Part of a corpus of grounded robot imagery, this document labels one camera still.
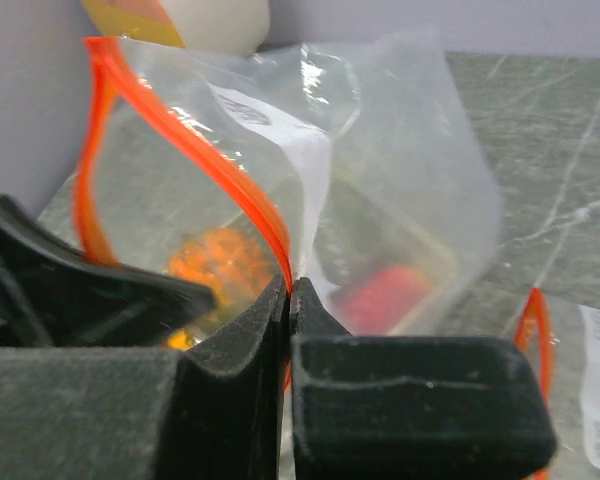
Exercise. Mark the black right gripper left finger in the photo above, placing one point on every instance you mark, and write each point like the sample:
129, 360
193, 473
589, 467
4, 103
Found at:
213, 412

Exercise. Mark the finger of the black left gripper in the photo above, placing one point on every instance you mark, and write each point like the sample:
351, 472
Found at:
51, 296

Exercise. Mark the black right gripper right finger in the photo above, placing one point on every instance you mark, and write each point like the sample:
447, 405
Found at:
423, 407

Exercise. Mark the red yellow toy mango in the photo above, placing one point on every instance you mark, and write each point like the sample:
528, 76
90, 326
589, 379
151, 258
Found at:
376, 304

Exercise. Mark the orange toy pineapple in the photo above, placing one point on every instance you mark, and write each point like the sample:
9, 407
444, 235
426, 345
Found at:
233, 265

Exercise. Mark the clear zip bag orange zipper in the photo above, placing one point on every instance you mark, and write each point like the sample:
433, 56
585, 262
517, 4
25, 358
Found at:
351, 164

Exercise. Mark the spare clear zip bag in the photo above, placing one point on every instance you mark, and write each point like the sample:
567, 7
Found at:
561, 339

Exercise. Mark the pale green plastic basket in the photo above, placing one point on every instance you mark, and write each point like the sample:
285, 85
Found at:
350, 223

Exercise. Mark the beige drum orange yellow face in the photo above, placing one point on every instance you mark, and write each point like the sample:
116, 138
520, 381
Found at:
233, 27

